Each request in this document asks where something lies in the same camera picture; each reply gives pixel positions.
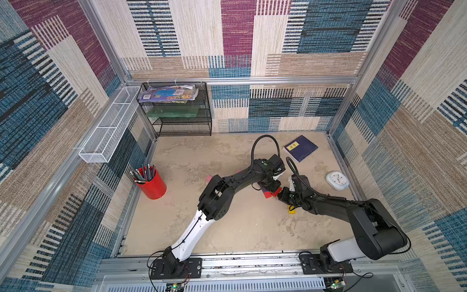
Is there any red long block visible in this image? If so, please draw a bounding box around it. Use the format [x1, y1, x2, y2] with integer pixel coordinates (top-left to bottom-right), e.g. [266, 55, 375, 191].
[270, 187, 282, 197]

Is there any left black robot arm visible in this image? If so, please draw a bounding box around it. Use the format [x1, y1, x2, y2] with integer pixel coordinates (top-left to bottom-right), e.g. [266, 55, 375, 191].
[162, 155, 285, 274]

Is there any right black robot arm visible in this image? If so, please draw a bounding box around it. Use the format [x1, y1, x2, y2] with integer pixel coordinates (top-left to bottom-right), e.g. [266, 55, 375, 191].
[277, 187, 409, 265]

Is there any dark blue notebook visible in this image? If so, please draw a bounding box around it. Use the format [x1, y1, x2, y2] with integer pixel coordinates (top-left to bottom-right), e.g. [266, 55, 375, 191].
[284, 135, 318, 163]

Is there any white round clock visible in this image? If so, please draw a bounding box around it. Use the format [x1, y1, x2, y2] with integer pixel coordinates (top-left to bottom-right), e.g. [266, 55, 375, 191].
[326, 171, 349, 191]

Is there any green tray in rack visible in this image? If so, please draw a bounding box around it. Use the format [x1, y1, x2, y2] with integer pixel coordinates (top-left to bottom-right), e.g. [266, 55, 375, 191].
[146, 106, 199, 119]

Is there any red pen cup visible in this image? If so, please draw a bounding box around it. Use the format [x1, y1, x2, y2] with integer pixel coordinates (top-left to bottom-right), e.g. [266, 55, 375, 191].
[134, 165, 167, 200]

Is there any colourful magazine on rack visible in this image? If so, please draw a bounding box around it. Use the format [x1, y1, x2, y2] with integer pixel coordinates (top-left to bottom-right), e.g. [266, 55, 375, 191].
[137, 85, 199, 103]

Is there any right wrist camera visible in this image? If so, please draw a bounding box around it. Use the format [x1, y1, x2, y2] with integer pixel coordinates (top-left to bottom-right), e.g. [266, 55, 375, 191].
[288, 175, 310, 193]

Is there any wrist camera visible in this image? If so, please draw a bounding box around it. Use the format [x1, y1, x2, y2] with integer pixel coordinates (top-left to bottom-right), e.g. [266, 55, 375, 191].
[263, 155, 285, 176]
[288, 175, 310, 193]

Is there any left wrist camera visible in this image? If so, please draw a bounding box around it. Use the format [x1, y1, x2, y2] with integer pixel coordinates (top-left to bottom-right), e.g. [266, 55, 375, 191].
[263, 155, 285, 176]

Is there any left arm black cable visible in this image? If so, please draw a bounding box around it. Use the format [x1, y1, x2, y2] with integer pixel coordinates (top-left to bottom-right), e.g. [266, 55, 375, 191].
[249, 134, 281, 172]

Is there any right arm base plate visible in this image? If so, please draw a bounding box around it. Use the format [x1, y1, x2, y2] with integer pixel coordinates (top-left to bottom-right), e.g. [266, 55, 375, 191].
[299, 251, 353, 275]

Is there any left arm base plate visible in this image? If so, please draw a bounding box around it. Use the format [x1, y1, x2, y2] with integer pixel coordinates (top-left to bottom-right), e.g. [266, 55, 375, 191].
[150, 257, 203, 280]

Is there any black wire shelf rack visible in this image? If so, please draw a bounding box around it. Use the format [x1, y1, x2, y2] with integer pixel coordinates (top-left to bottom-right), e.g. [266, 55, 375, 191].
[137, 82, 212, 137]

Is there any white wire wall basket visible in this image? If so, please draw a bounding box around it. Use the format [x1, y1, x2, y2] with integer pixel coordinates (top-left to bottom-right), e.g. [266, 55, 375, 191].
[79, 86, 139, 163]

